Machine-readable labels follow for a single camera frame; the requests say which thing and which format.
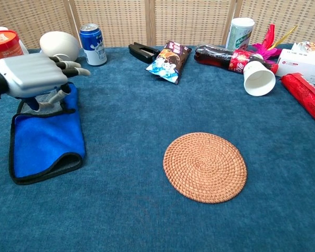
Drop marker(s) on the black stapler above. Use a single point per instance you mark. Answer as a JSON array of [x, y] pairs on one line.
[[140, 52]]

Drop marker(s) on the bamboo folding screen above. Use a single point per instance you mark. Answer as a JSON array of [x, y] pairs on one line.
[[120, 21]]

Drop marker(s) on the round woven rattan coaster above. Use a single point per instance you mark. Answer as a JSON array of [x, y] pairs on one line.
[[204, 168]]

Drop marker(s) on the white paper cup green print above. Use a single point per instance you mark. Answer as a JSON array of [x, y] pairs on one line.
[[260, 80]]

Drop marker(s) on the white snack bag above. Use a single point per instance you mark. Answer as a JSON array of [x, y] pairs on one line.
[[309, 47]]

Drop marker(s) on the red tub with orange lid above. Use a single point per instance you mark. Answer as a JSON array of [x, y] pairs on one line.
[[2, 50]]

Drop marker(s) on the cola bottle with red label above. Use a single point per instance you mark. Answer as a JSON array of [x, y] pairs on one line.
[[218, 57]]

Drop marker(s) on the brown chocolate snack bag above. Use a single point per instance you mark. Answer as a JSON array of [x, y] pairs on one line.
[[170, 61]]

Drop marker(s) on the blue table cloth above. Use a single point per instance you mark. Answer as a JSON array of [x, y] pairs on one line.
[[120, 210]]

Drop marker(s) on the blue and white drink can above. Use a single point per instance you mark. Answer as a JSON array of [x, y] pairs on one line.
[[94, 47]]

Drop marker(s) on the grey and blue cloth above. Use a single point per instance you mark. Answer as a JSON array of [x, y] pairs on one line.
[[44, 139]]

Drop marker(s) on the colourful feather shuttlecock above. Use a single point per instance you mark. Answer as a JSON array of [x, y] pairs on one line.
[[267, 48]]

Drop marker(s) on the white ceramic bowl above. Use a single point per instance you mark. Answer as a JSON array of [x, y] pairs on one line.
[[60, 44]]

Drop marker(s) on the white and green lidded cup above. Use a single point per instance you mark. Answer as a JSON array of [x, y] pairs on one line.
[[239, 34]]

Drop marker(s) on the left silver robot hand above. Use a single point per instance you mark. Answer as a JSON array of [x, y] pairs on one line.
[[31, 73]]

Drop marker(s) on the red biscuit pack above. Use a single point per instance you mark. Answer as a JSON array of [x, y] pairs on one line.
[[307, 94]]

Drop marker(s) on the white cardboard box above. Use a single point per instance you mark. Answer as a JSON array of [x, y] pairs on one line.
[[302, 64]]

